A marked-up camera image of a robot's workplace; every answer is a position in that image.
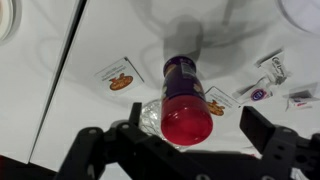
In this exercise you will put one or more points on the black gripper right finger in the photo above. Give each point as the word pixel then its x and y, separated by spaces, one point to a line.
pixel 256 127

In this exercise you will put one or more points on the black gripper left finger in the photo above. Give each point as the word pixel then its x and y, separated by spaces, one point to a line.
pixel 135 113

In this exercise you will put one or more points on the brown bottle red cap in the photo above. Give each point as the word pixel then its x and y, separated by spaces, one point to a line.
pixel 185 117

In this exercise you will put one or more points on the crumpled clear plastic wrap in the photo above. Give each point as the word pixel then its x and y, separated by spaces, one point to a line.
pixel 150 121

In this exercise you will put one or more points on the small sachet purple logo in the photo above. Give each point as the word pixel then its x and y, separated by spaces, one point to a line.
pixel 252 93

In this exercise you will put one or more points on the white sachet orange logo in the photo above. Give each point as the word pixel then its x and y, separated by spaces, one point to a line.
pixel 119 77

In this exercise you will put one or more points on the small sachet red print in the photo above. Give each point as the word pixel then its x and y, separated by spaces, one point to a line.
pixel 302 97

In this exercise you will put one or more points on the clear condiment sachet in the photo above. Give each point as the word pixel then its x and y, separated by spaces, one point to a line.
pixel 273 65

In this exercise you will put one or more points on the white round plate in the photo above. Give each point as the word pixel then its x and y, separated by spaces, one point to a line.
pixel 303 14

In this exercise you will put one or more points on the plate with chocolate pastry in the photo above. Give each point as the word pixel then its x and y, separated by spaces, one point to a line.
pixel 10 19

